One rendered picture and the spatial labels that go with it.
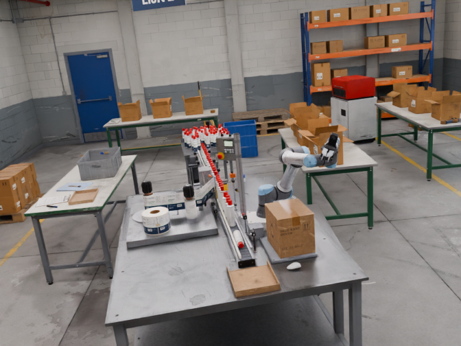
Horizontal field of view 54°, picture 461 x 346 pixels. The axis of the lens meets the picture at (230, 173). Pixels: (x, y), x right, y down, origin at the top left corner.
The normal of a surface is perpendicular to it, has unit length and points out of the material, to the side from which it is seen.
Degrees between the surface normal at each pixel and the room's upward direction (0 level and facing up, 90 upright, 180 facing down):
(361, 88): 90
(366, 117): 90
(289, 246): 90
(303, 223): 90
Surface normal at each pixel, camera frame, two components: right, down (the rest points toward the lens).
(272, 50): 0.02, 0.29
